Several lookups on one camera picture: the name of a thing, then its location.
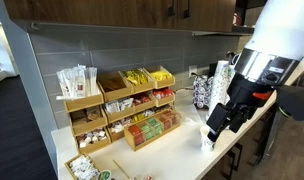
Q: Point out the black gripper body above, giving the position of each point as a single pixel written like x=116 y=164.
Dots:
x=248 y=91

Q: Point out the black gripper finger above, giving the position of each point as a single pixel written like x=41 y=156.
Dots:
x=213 y=136
x=241 y=116

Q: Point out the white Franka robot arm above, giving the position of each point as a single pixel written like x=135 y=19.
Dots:
x=278 y=26

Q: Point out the tall printed paper cup stack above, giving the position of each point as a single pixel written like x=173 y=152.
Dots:
x=218 y=83

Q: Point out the creamer cups pile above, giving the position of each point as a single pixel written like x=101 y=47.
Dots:
x=90 y=137

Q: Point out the dark lower cabinet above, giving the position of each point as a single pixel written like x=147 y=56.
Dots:
x=252 y=150

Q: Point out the wooden organizer bin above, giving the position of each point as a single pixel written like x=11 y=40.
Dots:
x=120 y=115
x=144 y=106
x=142 y=88
x=165 y=83
x=93 y=147
x=88 y=126
x=116 y=135
x=165 y=100
x=83 y=102
x=115 y=95

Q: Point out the wooden tea box clear lid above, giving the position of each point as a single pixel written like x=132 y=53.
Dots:
x=152 y=131

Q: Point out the red packets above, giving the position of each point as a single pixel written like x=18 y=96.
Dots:
x=142 y=99
x=162 y=92

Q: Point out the bright yellow sweetener packets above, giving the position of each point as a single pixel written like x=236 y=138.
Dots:
x=160 y=75

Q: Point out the yellow stick packets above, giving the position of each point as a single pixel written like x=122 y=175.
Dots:
x=136 y=77

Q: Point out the wooden stir stick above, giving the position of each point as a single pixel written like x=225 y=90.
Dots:
x=121 y=169

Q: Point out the white packets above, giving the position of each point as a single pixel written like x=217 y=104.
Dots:
x=117 y=105

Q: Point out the green round lid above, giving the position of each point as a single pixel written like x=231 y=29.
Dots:
x=104 y=175

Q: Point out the brown packets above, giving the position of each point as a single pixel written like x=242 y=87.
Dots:
x=87 y=114

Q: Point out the white sugar packet pile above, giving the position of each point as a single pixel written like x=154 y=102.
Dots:
x=82 y=168

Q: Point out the white wrapped stirrer bundle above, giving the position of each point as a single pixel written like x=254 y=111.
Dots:
x=77 y=81

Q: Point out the low wooden packet box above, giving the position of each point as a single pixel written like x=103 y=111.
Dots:
x=68 y=166

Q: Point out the wooden upper cabinet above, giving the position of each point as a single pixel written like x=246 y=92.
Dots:
x=92 y=11

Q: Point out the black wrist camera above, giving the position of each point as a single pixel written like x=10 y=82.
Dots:
x=219 y=117

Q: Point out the white wall outlet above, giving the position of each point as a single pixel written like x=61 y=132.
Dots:
x=192 y=69

